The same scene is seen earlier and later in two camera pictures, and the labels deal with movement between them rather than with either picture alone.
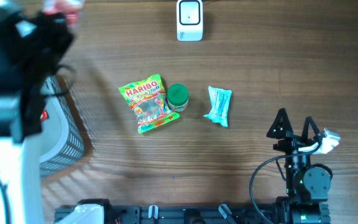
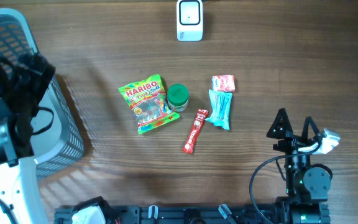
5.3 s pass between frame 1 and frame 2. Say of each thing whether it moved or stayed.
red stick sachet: moved
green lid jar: stayed
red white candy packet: moved
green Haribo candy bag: stayed
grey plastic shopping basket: stayed
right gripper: stayed
